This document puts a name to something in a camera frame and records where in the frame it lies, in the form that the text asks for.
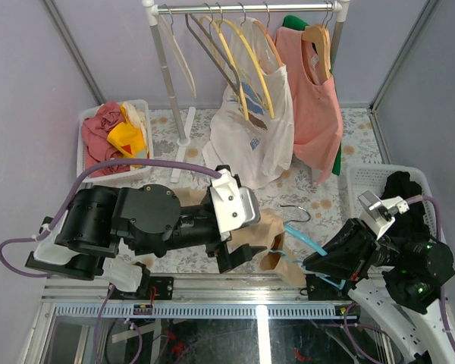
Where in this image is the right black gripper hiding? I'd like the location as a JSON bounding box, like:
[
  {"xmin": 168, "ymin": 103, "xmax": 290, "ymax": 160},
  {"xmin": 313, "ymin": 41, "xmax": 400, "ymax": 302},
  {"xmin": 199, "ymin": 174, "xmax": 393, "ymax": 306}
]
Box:
[{"xmin": 302, "ymin": 215, "xmax": 408, "ymax": 278}]

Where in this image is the beige t shirt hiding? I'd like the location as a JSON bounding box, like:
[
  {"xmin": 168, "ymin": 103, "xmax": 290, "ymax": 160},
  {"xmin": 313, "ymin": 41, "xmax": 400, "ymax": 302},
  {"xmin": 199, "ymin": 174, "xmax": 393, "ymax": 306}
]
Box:
[{"xmin": 174, "ymin": 188, "xmax": 305, "ymax": 287}]

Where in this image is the blue hanger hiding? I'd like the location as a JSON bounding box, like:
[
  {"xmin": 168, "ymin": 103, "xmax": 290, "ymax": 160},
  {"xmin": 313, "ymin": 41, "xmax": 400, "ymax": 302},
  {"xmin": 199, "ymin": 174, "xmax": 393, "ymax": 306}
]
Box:
[{"xmin": 278, "ymin": 204, "xmax": 346, "ymax": 290}]

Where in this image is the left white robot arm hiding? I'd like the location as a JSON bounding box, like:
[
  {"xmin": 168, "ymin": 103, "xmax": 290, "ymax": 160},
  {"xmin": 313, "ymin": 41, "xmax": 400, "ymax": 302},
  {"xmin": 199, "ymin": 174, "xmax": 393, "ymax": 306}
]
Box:
[{"xmin": 25, "ymin": 165, "xmax": 265, "ymax": 300}]

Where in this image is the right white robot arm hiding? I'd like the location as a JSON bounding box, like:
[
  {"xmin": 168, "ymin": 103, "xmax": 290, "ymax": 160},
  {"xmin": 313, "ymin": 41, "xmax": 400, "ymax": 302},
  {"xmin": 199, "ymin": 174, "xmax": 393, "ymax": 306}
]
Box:
[{"xmin": 303, "ymin": 218, "xmax": 455, "ymax": 363}]

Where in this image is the white printed t shirt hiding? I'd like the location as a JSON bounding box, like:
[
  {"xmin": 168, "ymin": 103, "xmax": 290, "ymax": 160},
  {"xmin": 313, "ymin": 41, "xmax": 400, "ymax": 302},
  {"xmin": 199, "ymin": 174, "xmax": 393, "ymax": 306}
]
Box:
[{"xmin": 202, "ymin": 17, "xmax": 294, "ymax": 189}]

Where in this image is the wooden hanger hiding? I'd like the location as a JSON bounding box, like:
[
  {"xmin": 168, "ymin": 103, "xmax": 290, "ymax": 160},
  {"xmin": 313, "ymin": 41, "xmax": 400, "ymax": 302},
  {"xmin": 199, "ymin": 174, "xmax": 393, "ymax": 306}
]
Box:
[{"xmin": 302, "ymin": 22, "xmax": 331, "ymax": 80}]

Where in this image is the grey hanger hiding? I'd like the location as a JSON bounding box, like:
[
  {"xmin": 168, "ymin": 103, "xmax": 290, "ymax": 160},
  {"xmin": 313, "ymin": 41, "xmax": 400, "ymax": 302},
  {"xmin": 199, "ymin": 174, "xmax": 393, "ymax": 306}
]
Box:
[{"xmin": 184, "ymin": 14, "xmax": 236, "ymax": 88}]

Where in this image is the cream plastic hanger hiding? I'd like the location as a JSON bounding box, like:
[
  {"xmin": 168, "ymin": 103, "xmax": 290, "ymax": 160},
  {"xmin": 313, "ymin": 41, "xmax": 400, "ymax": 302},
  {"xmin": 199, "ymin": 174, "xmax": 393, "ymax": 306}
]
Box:
[{"xmin": 158, "ymin": 4, "xmax": 197, "ymax": 98}]

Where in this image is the yellow hanger right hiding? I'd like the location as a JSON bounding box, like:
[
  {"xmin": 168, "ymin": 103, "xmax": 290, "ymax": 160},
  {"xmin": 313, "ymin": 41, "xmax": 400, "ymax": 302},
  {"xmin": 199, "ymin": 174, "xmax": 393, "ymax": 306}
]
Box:
[{"xmin": 215, "ymin": 20, "xmax": 275, "ymax": 118}]

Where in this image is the yellow hanger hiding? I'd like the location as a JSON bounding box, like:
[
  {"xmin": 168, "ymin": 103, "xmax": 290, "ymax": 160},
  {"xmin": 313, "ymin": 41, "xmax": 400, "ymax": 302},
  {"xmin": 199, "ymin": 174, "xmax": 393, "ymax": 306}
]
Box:
[
  {"xmin": 200, "ymin": 14, "xmax": 249, "ymax": 121},
  {"xmin": 215, "ymin": 20, "xmax": 275, "ymax": 118}
]

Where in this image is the orange hanger under white shirt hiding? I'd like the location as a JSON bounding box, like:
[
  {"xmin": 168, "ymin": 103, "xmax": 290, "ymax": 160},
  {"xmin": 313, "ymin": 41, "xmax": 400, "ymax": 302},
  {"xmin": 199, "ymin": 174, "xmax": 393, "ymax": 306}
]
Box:
[{"xmin": 253, "ymin": 2, "xmax": 284, "ymax": 67}]

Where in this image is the yellow hanger left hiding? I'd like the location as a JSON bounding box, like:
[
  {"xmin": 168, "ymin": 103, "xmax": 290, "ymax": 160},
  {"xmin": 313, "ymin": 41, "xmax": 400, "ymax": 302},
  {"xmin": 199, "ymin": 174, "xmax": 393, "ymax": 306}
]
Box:
[{"xmin": 200, "ymin": 14, "xmax": 249, "ymax": 121}]

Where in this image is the black garment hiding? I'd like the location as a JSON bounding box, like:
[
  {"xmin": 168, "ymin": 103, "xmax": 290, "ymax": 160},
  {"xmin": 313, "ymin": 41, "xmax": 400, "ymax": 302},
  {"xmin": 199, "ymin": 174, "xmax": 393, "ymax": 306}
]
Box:
[{"xmin": 380, "ymin": 171, "xmax": 441, "ymax": 241}]

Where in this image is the right white basket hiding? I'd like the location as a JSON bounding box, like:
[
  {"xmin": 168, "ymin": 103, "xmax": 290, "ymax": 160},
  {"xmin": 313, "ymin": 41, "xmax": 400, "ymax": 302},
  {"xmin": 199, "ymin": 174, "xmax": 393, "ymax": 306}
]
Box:
[{"xmin": 347, "ymin": 164, "xmax": 444, "ymax": 242}]

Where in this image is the white basket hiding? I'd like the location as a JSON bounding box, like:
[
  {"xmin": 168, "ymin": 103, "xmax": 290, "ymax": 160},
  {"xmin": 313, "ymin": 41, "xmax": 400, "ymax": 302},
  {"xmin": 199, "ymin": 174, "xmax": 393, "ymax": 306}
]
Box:
[
  {"xmin": 77, "ymin": 99, "xmax": 154, "ymax": 174},
  {"xmin": 347, "ymin": 164, "xmax": 444, "ymax": 242}
]

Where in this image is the pink tank top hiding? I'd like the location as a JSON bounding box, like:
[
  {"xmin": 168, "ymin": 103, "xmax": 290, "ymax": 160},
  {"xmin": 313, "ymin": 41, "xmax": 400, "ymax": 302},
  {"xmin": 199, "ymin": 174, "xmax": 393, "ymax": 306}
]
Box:
[{"xmin": 275, "ymin": 26, "xmax": 344, "ymax": 185}]

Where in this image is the yellow garment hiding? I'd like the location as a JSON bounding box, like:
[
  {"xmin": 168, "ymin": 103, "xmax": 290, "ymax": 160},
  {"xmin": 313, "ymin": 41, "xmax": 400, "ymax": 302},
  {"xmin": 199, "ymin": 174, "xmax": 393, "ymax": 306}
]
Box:
[{"xmin": 107, "ymin": 119, "xmax": 150, "ymax": 158}]

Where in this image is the cream garment in basket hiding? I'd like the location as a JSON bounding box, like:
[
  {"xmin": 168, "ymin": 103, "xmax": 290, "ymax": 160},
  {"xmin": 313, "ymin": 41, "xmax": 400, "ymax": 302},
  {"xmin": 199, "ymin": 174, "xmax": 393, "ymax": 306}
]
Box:
[{"xmin": 120, "ymin": 102, "xmax": 148, "ymax": 139}]

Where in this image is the dusty pink garment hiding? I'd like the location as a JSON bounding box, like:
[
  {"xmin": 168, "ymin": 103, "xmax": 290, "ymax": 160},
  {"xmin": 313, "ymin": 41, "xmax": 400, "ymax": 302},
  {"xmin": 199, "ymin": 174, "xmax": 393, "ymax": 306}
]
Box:
[{"xmin": 81, "ymin": 101, "xmax": 131, "ymax": 168}]

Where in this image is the left white basket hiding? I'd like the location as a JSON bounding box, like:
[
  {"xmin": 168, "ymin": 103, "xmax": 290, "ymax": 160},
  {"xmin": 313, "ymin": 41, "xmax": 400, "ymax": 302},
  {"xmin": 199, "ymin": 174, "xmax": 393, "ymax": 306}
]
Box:
[{"xmin": 77, "ymin": 99, "xmax": 154, "ymax": 174}]

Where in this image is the white clothes rack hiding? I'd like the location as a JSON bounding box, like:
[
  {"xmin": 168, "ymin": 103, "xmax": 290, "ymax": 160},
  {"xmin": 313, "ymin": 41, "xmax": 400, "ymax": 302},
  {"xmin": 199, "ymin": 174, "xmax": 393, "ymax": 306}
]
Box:
[{"xmin": 143, "ymin": 0, "xmax": 350, "ymax": 163}]

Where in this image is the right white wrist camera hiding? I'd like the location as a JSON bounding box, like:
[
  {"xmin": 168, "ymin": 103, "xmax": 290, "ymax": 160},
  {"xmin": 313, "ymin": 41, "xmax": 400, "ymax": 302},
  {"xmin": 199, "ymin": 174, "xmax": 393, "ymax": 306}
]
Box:
[{"xmin": 358, "ymin": 191, "xmax": 410, "ymax": 240}]

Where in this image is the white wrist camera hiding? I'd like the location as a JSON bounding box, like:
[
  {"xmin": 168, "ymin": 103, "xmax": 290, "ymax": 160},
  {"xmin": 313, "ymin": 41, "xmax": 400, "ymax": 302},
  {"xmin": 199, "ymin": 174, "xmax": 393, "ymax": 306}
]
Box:
[
  {"xmin": 208, "ymin": 165, "xmax": 261, "ymax": 241},
  {"xmin": 358, "ymin": 191, "xmax": 410, "ymax": 240}
]

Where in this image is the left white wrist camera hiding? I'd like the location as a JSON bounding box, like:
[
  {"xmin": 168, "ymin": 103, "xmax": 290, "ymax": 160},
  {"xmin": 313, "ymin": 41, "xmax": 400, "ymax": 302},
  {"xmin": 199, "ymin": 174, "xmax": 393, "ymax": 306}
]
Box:
[{"xmin": 208, "ymin": 165, "xmax": 261, "ymax": 241}]

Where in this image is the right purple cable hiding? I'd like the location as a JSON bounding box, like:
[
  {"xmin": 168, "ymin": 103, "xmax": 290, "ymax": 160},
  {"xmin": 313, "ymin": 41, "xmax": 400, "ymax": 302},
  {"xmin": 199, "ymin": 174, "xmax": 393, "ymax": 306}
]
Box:
[{"xmin": 405, "ymin": 194, "xmax": 455, "ymax": 364}]

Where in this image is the metal rail base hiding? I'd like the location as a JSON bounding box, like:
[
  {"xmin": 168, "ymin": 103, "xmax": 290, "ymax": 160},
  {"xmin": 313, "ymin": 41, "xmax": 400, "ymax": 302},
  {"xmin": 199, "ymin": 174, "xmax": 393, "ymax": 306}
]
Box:
[{"xmin": 40, "ymin": 274, "xmax": 350, "ymax": 319}]

